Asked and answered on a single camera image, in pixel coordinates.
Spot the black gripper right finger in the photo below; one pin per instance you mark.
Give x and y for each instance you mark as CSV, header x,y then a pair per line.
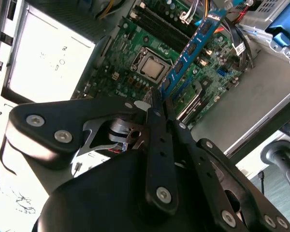
x,y
203,166

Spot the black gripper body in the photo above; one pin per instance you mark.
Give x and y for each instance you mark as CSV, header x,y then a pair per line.
x,y
99,198

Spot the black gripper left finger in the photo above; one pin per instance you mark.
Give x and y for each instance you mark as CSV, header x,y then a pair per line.
x,y
162,157

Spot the blue RAM stick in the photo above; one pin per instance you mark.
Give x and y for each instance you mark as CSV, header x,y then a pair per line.
x,y
195,43

